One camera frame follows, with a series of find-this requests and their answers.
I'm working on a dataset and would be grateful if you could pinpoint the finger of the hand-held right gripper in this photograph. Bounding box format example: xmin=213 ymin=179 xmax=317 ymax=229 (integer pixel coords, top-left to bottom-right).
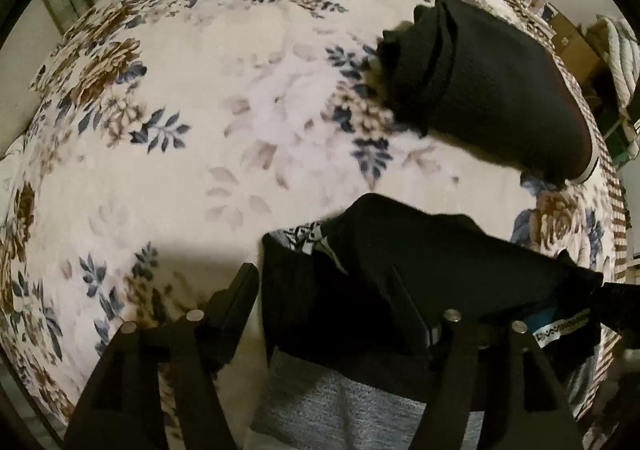
xmin=597 ymin=282 xmax=640 ymax=331

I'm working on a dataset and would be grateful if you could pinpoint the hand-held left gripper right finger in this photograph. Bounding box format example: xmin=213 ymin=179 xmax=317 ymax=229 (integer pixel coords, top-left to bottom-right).
xmin=390 ymin=264 xmax=586 ymax=450

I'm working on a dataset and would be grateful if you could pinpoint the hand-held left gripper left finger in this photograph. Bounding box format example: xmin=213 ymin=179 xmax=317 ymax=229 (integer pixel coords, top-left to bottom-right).
xmin=62 ymin=262 xmax=261 ymax=450

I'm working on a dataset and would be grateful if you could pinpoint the striped knit sweater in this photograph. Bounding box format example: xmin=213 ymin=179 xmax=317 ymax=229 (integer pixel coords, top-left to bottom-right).
xmin=247 ymin=192 xmax=606 ymax=450

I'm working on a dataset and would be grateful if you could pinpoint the dark garment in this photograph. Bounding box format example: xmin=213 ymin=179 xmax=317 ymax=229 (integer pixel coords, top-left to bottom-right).
xmin=375 ymin=0 xmax=598 ymax=186

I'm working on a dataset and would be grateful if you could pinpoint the brown checked blanket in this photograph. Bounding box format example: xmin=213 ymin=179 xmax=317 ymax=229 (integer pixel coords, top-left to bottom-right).
xmin=545 ymin=15 xmax=628 ymax=281

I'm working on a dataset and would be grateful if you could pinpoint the teal bin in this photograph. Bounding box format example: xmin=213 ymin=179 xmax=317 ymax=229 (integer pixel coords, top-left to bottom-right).
xmin=600 ymin=120 xmax=640 ymax=166

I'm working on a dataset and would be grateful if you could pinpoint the floral quilt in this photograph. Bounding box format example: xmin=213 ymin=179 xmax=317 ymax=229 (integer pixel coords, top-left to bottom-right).
xmin=0 ymin=0 xmax=626 ymax=450

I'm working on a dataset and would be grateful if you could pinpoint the white padded jacket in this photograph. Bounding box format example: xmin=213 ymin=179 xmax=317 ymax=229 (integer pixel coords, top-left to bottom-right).
xmin=597 ymin=15 xmax=640 ymax=106

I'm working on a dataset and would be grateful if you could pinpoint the large cardboard box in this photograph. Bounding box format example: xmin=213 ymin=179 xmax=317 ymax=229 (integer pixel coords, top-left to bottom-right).
xmin=552 ymin=12 xmax=601 ymax=76

